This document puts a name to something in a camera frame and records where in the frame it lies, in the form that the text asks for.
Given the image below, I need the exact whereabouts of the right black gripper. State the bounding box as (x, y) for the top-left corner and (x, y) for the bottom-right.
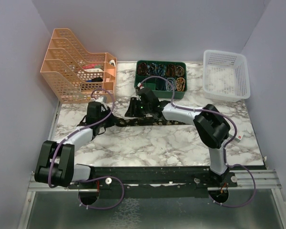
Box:
(125, 97), (152, 118)

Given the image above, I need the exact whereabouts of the black floral necktie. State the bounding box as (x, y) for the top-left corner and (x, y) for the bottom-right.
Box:
(115, 117), (186, 127)

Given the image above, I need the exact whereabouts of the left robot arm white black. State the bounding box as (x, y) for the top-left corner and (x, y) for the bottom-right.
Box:
(34, 101), (114, 188)

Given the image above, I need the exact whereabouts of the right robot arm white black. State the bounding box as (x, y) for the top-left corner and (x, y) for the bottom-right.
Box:
(124, 87), (230, 187)

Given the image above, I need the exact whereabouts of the green compartment tray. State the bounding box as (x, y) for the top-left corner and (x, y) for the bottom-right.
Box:
(134, 60), (187, 100)

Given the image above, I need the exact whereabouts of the orange plastic file organizer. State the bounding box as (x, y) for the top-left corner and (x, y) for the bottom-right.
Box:
(40, 28), (117, 104)

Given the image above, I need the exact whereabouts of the white plastic basket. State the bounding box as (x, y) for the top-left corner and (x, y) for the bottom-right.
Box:
(203, 50), (251, 102)

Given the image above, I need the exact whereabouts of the small white red box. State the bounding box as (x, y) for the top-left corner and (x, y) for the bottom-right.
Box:
(229, 131), (244, 142)

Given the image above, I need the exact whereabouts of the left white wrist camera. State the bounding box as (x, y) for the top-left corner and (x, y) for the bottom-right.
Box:
(92, 96), (107, 103)

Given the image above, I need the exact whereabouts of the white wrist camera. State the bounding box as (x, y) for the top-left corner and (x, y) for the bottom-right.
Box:
(92, 96), (107, 103)
(135, 83), (145, 100)

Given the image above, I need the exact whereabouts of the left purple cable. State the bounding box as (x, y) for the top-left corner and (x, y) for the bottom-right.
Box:
(48, 88), (116, 188)

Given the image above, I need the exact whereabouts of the purple cable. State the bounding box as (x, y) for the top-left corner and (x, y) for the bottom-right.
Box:
(138, 75), (238, 167)
(48, 88), (116, 188)

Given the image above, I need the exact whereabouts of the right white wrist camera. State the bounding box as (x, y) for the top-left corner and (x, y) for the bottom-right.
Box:
(135, 83), (145, 100)

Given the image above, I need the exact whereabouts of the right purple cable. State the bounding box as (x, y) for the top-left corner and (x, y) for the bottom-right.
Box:
(138, 75), (238, 167)

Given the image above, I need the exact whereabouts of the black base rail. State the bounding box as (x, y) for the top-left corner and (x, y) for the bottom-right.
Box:
(68, 166), (237, 199)

